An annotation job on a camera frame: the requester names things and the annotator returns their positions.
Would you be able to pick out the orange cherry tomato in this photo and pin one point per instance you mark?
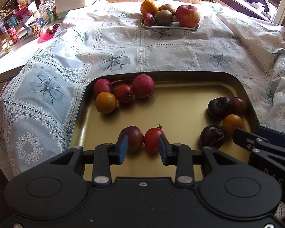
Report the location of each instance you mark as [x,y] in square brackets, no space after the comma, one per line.
[106,102]
[231,124]

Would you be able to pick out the dark brown plum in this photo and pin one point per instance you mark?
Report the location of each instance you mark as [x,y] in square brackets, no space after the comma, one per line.
[239,105]

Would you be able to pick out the light blue tray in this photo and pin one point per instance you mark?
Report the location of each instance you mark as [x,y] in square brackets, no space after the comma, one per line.
[171,27]

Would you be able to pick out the pink plate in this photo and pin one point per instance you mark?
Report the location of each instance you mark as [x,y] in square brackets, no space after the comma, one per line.
[46,36]

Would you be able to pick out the brown kiwi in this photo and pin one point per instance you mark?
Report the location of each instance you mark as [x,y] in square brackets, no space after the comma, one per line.
[168,8]
[163,17]

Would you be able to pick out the red tin can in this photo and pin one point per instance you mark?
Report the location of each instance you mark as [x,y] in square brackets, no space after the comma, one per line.
[13,35]

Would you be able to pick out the white desk calendar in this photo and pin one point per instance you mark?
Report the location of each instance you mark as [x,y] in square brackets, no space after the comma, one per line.
[71,1]

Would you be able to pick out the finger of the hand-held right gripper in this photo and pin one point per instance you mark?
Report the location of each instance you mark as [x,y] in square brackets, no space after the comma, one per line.
[244,139]
[270,134]

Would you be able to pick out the red cherry tomato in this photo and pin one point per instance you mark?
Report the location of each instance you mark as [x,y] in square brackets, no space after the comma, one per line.
[123,94]
[153,139]

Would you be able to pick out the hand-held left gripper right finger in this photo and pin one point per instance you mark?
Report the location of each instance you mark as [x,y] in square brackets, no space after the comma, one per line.
[163,150]

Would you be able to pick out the green glass jar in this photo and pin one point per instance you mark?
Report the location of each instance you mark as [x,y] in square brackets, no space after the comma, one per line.
[50,13]

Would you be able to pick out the large orange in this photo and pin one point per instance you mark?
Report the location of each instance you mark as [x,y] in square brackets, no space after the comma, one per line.
[148,7]

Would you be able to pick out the patterned jar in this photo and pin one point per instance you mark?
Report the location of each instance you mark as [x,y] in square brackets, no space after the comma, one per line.
[36,29]

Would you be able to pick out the small dark red plum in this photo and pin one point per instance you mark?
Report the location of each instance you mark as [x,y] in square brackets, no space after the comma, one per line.
[149,21]

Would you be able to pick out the white lace floral tablecloth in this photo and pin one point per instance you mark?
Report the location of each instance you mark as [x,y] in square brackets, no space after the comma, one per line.
[156,59]

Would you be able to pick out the gold metal tray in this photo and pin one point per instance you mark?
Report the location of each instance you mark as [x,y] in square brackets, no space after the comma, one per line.
[180,104]

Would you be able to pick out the large red apple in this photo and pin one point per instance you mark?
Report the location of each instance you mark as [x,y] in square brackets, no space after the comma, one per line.
[187,16]

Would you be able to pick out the glass jar with nuts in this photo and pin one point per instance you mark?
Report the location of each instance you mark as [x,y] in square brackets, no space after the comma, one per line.
[6,46]

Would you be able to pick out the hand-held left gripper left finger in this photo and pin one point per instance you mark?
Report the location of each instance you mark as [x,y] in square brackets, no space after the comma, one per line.
[122,148]

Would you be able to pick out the red radish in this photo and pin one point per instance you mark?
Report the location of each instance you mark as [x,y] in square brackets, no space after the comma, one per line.
[143,86]
[101,87]

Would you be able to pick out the purple plum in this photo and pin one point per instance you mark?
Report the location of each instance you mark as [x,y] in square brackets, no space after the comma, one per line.
[133,136]

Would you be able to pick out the dark purple fruit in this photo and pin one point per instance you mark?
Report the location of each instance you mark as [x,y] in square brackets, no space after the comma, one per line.
[218,106]
[210,137]

